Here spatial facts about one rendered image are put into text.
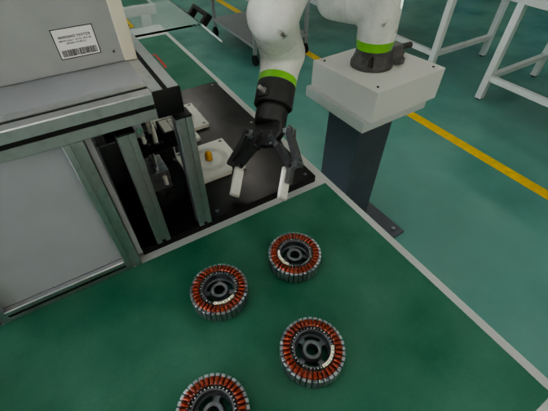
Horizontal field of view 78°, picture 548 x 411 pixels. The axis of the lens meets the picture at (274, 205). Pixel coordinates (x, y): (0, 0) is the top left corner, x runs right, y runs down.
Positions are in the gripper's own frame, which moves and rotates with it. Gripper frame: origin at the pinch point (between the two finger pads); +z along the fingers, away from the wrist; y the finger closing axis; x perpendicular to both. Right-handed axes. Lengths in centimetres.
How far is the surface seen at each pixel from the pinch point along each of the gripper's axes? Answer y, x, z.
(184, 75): -63, 21, -51
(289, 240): 8.5, 3.0, 9.4
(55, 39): -12.4, -41.3, -14.2
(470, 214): 31, 151, -25
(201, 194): -6.9, -10.2, 3.0
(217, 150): -22.0, 6.4, -13.0
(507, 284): 50, 132, 10
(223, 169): -16.1, 4.4, -6.8
